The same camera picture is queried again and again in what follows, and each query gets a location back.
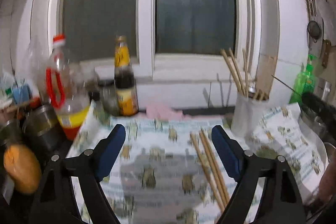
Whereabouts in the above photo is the wooden chopstick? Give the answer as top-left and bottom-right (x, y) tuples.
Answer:
(228, 48), (247, 97)
(190, 133), (224, 212)
(199, 130), (230, 210)
(220, 49), (242, 95)
(242, 48), (249, 98)

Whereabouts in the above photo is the person's right hand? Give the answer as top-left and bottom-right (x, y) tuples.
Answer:
(318, 161), (335, 202)

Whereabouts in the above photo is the green dish soap bottle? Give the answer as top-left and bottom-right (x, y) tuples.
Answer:
(289, 54), (316, 105)

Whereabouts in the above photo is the orange pumpkin piece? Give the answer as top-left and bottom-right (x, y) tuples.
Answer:
(3, 143), (42, 194)

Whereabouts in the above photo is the white metal cup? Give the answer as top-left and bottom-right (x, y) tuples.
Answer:
(231, 89), (269, 138)

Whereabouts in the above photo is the steel pot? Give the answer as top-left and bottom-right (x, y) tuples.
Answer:
(22, 105), (65, 152)

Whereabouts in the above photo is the small steel cup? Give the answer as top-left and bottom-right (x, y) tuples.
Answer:
(0, 119), (22, 146)

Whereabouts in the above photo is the cat patterned table cloth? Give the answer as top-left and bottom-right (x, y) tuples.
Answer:
(68, 103), (327, 223)

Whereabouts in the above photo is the blue container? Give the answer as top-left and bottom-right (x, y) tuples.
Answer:
(12, 84), (31, 105)

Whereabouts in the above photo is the small glass jar black lid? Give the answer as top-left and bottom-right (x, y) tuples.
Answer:
(98, 80), (120, 117)

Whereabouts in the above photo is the dark oyster sauce bottle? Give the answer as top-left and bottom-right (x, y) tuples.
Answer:
(114, 35), (138, 116)

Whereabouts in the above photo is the pink cloth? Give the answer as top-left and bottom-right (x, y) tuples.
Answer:
(138, 103), (202, 121)

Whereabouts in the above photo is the white framed window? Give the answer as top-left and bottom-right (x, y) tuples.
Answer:
(49, 0), (262, 83)

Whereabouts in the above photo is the clear oil bottle red handle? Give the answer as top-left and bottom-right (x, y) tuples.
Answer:
(45, 34), (90, 141)

